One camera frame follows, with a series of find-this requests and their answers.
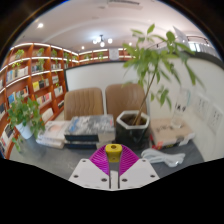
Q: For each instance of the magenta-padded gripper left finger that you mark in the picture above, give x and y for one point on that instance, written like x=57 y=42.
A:
x=86 y=173

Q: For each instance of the leafy plant in white pot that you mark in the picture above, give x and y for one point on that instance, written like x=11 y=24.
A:
x=25 y=129

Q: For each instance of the tall plant in black pot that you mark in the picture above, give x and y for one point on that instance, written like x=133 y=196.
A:
x=131 y=133

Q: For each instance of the red-spined book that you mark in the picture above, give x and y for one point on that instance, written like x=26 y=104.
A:
x=157 y=145

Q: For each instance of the yellow charger block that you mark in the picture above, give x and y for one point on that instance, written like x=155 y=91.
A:
x=113 y=154

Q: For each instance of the black track light rail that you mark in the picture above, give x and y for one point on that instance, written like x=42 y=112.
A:
x=200 y=39

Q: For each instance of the black ceiling chandelier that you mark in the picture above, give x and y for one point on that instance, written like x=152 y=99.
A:
x=102 y=41

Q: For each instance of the white standing sign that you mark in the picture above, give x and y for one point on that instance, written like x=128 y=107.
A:
x=180 y=35

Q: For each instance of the white thick book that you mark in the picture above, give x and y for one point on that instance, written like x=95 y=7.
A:
x=50 y=142

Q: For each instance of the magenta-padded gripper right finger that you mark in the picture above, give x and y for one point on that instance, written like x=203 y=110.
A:
x=140 y=173

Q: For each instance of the white thin book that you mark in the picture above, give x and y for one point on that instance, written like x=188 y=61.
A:
x=56 y=130

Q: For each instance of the orange wooden bookshelf unit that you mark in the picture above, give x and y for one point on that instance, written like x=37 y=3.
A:
x=23 y=71

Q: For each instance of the clear drink bottle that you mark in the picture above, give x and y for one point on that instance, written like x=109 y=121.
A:
x=180 y=110

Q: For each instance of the white wall outlet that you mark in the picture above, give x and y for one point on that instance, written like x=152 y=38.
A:
x=215 y=119
x=202 y=107

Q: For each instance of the small white shelf sign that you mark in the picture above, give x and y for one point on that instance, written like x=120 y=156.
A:
x=114 y=55

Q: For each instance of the recessed ceiling lights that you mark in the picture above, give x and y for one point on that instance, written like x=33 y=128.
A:
x=40 y=25

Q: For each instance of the ceiling air vent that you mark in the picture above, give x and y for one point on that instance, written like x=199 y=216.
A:
x=125 y=4

